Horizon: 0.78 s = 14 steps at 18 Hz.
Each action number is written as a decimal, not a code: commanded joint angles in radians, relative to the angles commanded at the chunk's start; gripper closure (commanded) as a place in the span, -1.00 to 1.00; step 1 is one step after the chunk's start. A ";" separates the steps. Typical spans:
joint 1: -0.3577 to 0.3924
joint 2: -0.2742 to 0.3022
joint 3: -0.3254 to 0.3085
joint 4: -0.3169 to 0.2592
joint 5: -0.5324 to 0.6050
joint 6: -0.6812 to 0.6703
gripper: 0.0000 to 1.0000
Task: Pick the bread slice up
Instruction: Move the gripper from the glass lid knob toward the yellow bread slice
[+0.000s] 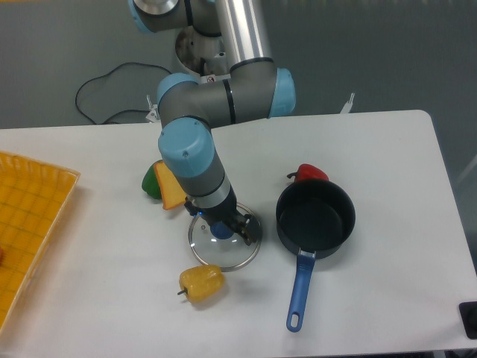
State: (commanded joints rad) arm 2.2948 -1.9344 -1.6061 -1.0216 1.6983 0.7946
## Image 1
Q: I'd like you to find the orange bread slice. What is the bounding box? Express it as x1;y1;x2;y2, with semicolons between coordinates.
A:
153;160;186;210

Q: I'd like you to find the yellow bell pepper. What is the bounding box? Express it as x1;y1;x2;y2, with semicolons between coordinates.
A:
177;265;225;304

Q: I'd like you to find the dark saucepan blue handle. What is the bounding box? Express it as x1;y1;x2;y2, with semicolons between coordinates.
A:
276;179;356;333

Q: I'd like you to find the black cable on floor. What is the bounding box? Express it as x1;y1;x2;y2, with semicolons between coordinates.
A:
75;62;173;125

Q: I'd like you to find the left white table clamp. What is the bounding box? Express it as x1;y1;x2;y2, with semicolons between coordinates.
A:
145;95;160;123

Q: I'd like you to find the glass pot lid blue knob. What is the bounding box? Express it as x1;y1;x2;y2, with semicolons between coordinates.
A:
188;203;262;272

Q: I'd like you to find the black device at table edge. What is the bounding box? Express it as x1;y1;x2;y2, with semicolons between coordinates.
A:
458;301;477;340

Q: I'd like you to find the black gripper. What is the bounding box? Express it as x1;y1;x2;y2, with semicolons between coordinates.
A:
184;187;262;246

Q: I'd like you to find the red bell pepper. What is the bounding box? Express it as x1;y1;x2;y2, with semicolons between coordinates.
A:
286;163;329;182

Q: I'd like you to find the round robot base mount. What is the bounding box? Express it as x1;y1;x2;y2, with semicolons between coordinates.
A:
175;26;230;83

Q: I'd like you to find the green bell pepper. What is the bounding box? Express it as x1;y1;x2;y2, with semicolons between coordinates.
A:
141;164;162;200

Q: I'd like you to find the right white table clamp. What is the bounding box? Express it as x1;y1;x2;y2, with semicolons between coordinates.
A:
340;92;356;114

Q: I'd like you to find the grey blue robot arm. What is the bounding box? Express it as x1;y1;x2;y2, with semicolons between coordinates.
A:
129;1;296;244

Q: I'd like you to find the yellow plastic basket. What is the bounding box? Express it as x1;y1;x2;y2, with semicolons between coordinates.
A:
1;151;80;327

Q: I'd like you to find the white table clamp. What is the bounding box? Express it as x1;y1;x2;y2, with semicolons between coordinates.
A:
340;92;356;114
145;95;160;123

